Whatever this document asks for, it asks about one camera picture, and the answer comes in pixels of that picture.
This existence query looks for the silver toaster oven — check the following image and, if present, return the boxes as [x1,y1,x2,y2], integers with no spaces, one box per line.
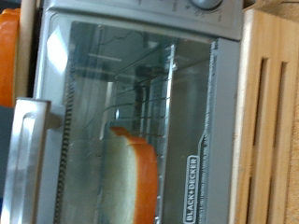
[32,0,246,224]

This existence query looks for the white bread slice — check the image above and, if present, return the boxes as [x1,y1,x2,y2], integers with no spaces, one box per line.
[0,7,21,108]
[101,125,160,224]

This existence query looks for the slotted wooden block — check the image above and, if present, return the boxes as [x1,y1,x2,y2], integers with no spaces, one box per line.
[228,7,299,224]

